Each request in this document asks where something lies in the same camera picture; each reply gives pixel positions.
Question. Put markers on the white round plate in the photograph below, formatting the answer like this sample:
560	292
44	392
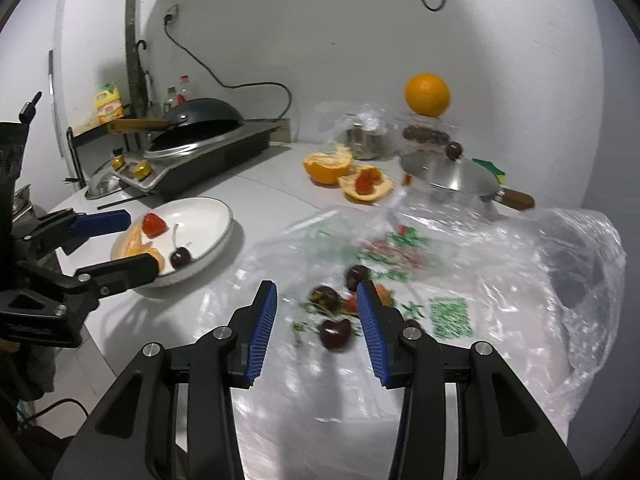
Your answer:
200	225

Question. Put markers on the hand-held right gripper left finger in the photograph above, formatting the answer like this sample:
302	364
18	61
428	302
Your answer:
262	330

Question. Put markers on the black metal rack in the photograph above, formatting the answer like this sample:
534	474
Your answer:
69	150

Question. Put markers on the small yellow object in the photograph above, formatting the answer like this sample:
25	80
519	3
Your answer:
118	162
142	170

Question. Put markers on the dark red cherry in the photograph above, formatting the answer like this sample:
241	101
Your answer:
181	258
335	334
324	294
357	275
412	325

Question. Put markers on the crumpled clear plastic bag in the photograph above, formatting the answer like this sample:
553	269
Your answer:
340	120

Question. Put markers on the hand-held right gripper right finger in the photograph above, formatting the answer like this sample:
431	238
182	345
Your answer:
372	335

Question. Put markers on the green and yellow sponge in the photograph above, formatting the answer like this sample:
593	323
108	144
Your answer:
492	167

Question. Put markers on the yellow detergent bottle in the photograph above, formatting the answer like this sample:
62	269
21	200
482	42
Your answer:
110	105

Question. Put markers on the red cap bottle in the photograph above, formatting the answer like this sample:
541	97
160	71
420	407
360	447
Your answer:
184	90

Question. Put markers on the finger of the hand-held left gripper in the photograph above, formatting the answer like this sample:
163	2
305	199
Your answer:
100	222
125	270

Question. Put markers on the printed clear plastic bag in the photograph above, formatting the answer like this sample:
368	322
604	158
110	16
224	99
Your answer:
500	270

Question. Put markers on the black umbrella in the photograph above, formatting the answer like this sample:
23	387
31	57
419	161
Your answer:
142	85

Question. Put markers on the whole orange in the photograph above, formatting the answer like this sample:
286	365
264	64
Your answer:
427	95

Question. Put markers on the large steel lid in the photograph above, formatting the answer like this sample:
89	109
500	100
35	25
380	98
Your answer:
102	185

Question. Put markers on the grey vertical pipe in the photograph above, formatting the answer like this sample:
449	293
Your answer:
132	20

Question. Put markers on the small steel cup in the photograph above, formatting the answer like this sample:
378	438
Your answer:
367	142

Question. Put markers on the steel induction cooker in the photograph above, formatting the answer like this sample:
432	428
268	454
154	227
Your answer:
215	165

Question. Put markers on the clear container of dates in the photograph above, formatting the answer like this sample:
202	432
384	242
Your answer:
425	135

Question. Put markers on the steel pot lid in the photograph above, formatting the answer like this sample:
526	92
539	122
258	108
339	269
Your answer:
450	177

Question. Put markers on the orange peel half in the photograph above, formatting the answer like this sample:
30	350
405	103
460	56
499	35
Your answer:
325	170
382	191

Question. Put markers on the strawberry inside orange peel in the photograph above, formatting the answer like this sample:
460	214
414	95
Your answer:
367	182

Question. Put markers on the black chopstick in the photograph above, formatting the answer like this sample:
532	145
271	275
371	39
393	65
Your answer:
120	202

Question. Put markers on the grey wall socket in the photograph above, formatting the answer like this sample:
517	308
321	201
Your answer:
172	11

